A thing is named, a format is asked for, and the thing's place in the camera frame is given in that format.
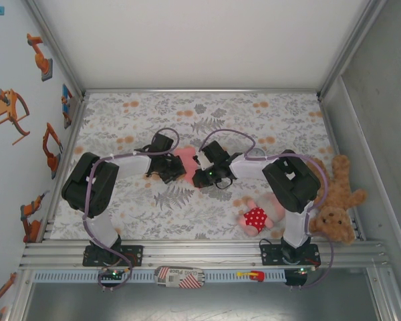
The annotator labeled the pink paper sheet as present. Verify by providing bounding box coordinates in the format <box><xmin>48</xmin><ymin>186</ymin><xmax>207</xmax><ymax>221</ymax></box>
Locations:
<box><xmin>173</xmin><ymin>145</ymin><xmax>203</xmax><ymax>185</ymax></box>

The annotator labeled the pink doll red dotted dress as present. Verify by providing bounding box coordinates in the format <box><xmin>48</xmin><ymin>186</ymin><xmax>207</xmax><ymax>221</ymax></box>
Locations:
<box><xmin>233</xmin><ymin>192</ymin><xmax>287</xmax><ymax>237</ymax></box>

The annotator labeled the floral patterned table mat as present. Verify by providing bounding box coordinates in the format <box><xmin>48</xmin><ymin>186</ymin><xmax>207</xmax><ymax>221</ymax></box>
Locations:
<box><xmin>49</xmin><ymin>92</ymin><xmax>366</xmax><ymax>241</ymax></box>

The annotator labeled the aluminium back bar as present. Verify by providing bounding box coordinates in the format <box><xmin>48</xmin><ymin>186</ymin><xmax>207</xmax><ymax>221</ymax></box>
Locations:
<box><xmin>83</xmin><ymin>87</ymin><xmax>321</xmax><ymax>95</ymax></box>

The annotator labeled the printed striped pouch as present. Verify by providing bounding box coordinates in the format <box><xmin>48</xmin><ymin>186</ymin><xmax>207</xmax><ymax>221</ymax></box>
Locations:
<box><xmin>153</xmin><ymin>265</ymin><xmax>207</xmax><ymax>289</ymax></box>

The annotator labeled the brown teddy bear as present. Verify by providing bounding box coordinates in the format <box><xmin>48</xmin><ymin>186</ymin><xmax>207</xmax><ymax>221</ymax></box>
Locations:
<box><xmin>307</xmin><ymin>154</ymin><xmax>368</xmax><ymax>247</ymax></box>

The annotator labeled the aluminium front rail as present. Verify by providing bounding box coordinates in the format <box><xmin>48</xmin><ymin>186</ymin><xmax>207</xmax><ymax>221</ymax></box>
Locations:
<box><xmin>18</xmin><ymin>239</ymin><xmax>394</xmax><ymax>270</ymax></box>

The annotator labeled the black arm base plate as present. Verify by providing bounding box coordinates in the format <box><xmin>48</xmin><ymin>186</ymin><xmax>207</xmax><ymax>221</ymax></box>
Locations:
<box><xmin>82</xmin><ymin>245</ymin><xmax>144</xmax><ymax>268</ymax></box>
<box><xmin>259</xmin><ymin>243</ymin><xmax>321</xmax><ymax>268</ymax></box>

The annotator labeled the perforated grey cable duct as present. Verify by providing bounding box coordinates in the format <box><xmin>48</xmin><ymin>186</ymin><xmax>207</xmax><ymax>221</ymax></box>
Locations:
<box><xmin>33</xmin><ymin>270</ymin><xmax>288</xmax><ymax>282</ymax></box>

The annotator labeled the blue orange gantry wall sticker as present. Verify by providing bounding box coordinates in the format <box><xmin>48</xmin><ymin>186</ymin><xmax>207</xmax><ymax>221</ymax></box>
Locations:
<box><xmin>60</xmin><ymin>83</ymin><xmax>75</xmax><ymax>130</ymax></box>

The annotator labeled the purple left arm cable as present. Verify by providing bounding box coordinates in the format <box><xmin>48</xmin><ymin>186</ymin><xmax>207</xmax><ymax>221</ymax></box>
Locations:
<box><xmin>82</xmin><ymin>128</ymin><xmax>180</xmax><ymax>292</ymax></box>

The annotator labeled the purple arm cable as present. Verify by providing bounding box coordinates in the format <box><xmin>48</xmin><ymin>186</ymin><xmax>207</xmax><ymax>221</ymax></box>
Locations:
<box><xmin>82</xmin><ymin>128</ymin><xmax>180</xmax><ymax>292</ymax></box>
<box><xmin>200</xmin><ymin>128</ymin><xmax>337</xmax><ymax>291</ymax></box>

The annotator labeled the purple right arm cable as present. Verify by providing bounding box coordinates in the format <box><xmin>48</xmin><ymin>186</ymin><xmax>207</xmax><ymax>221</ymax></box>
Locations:
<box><xmin>200</xmin><ymin>128</ymin><xmax>337</xmax><ymax>291</ymax></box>

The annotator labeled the aluminium frame post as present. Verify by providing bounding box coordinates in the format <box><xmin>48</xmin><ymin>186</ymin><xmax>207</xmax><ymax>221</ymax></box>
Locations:
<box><xmin>315</xmin><ymin>0</ymin><xmax>388</xmax><ymax>101</ymax></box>
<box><xmin>21</xmin><ymin>0</ymin><xmax>88</xmax><ymax>101</ymax></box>

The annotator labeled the orange claw wall sticker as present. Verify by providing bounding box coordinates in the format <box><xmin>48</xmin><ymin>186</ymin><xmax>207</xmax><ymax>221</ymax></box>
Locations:
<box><xmin>0</xmin><ymin>88</ymin><xmax>31</xmax><ymax>146</ymax></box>

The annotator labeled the orange machine wall sticker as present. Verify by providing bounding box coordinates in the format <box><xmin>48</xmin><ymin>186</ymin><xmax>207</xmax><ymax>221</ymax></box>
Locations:
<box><xmin>0</xmin><ymin>272</ymin><xmax>17</xmax><ymax>318</ymax></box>

